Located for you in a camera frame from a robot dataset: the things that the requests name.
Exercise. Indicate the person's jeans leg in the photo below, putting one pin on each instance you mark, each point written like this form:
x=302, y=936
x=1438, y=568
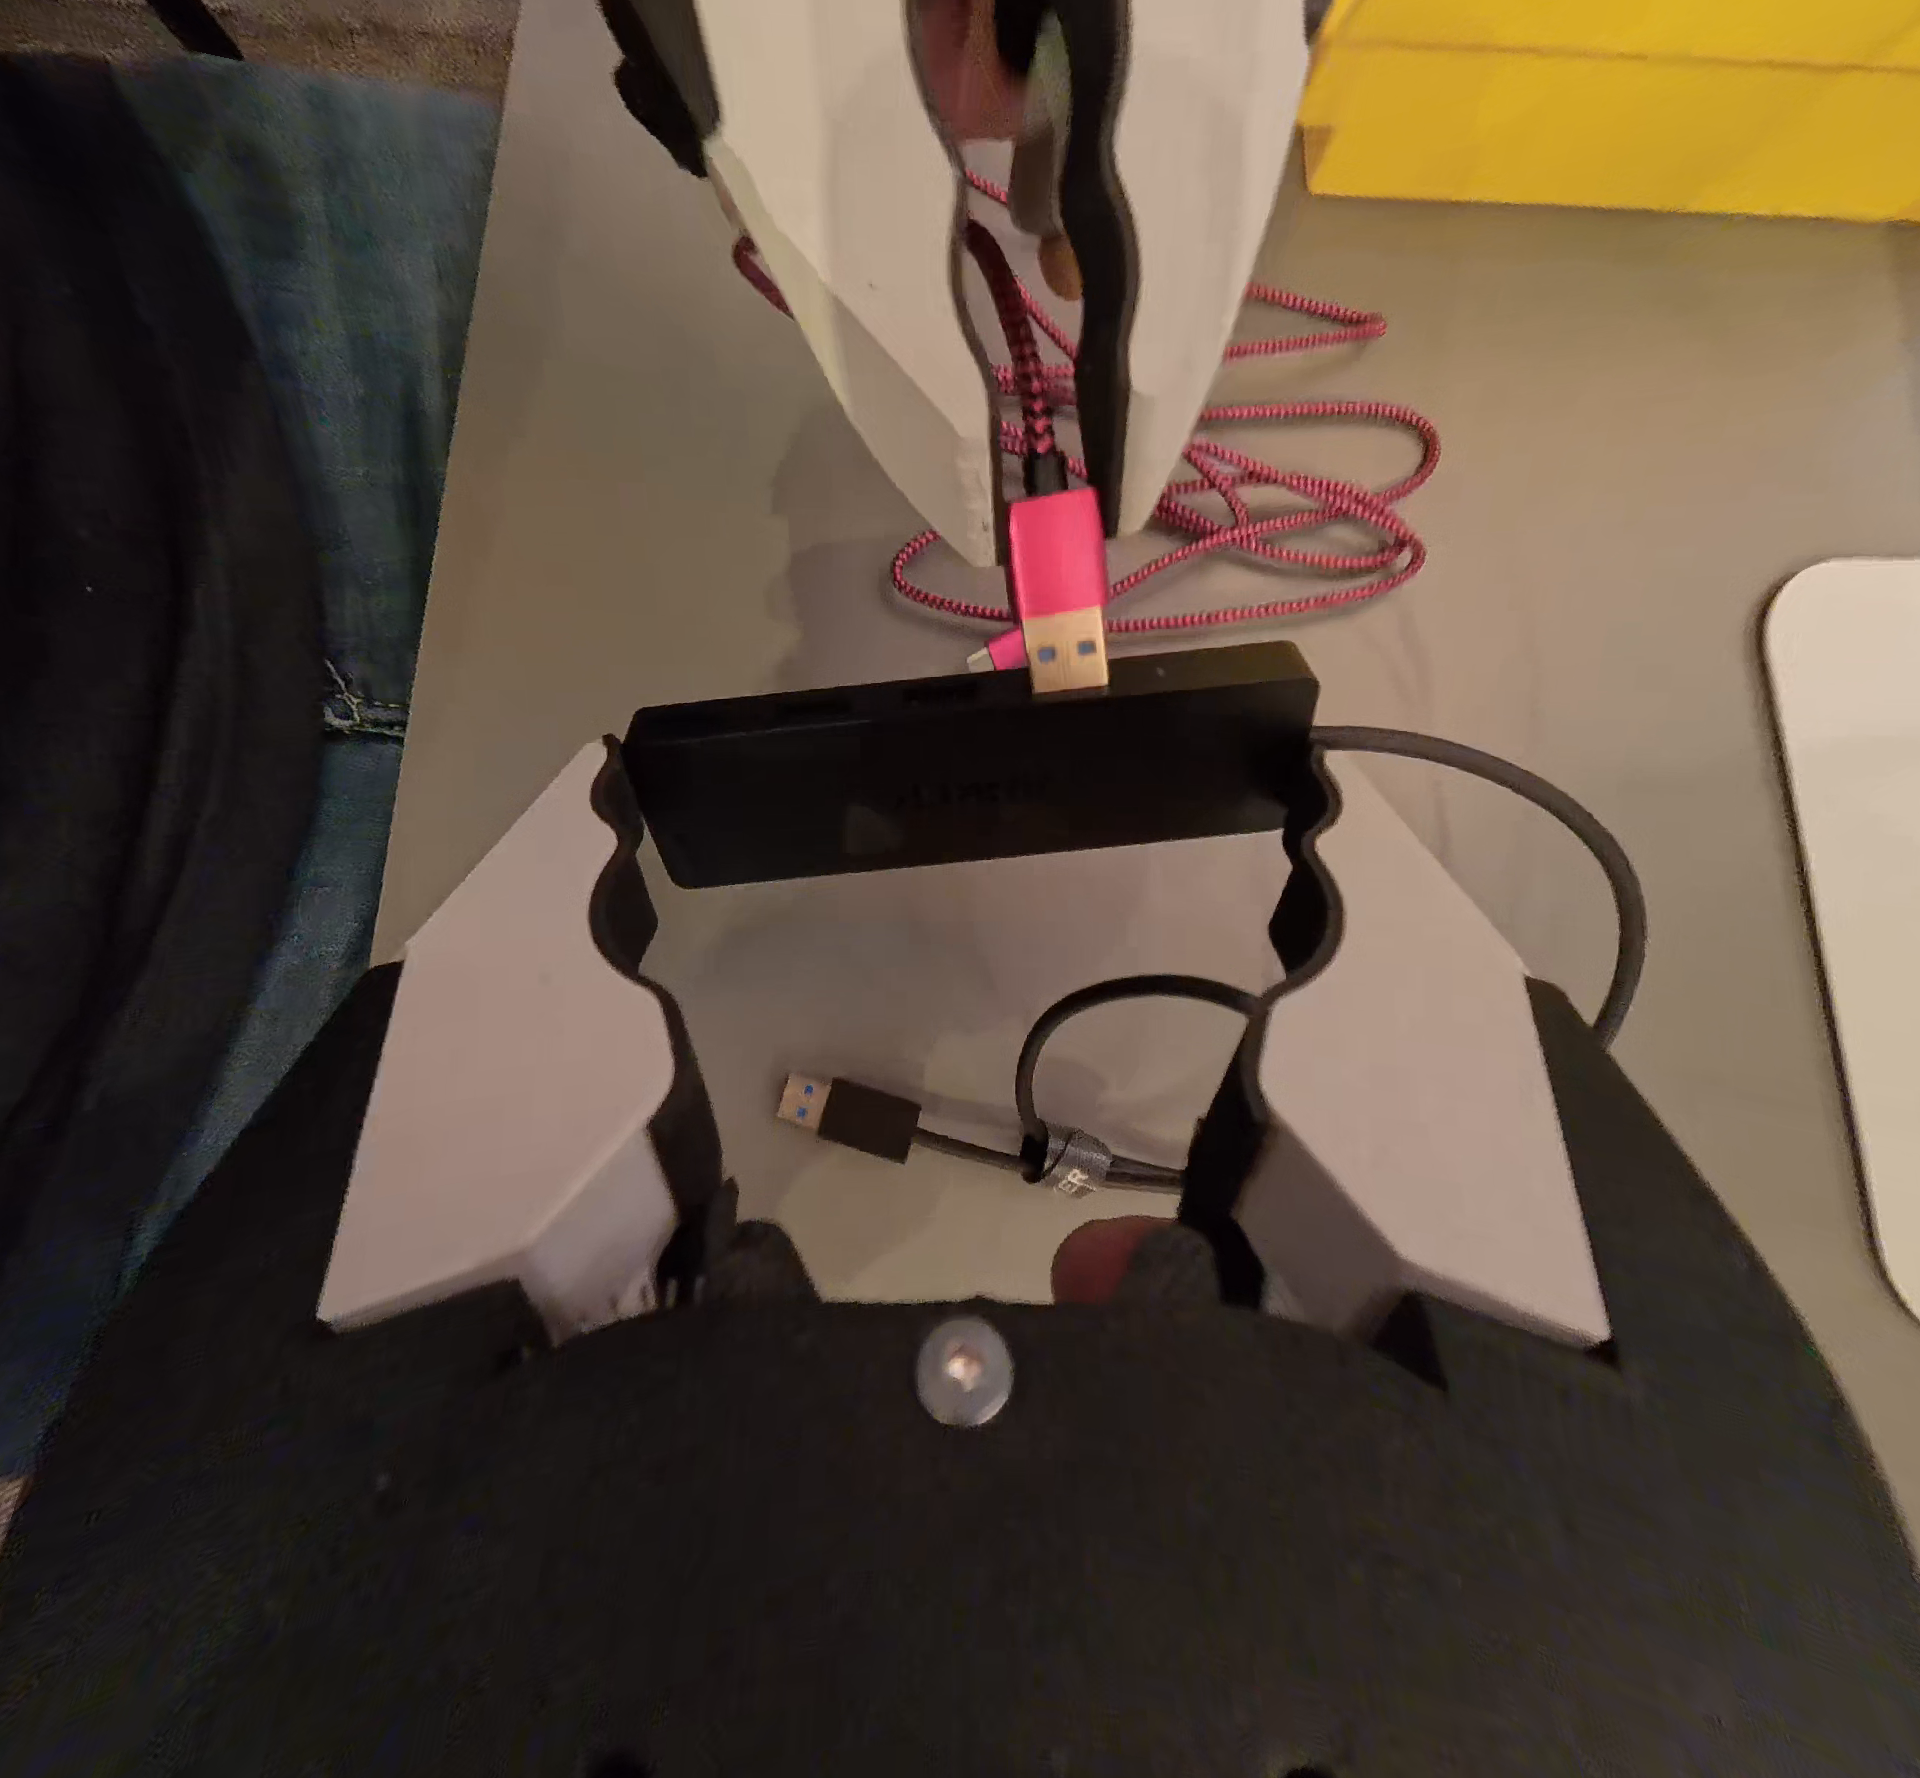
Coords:
x=391, y=457

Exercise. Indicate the white stand base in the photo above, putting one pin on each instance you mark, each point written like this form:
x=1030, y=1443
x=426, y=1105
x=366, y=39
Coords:
x=1861, y=835

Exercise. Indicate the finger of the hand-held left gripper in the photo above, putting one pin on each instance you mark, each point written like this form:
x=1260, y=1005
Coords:
x=811, y=83
x=1199, y=83

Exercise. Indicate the yellow plastic bin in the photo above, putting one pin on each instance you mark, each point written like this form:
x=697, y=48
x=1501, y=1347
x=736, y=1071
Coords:
x=1619, y=83

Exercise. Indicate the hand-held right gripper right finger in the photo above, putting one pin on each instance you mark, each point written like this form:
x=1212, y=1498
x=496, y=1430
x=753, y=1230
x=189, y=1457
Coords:
x=1410, y=1134

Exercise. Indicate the black usb hub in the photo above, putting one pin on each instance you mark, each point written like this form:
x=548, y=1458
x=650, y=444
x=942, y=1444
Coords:
x=750, y=788

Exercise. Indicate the person's left hand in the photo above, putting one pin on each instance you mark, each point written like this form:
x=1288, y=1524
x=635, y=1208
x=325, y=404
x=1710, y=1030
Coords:
x=982, y=53

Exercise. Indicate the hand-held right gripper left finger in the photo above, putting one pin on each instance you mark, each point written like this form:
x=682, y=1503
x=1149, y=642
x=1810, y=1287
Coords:
x=512, y=1057

